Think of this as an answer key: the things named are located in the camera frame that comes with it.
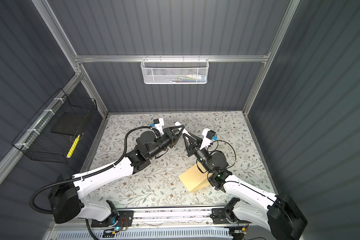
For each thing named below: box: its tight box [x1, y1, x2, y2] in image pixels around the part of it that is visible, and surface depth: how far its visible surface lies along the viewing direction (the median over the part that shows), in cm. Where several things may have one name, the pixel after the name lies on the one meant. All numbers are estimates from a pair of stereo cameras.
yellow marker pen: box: [66, 134, 81, 159], surface depth 71 cm
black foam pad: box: [50, 112, 90, 136], surface depth 77 cm
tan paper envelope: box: [178, 162, 214, 193], surface depth 87 cm
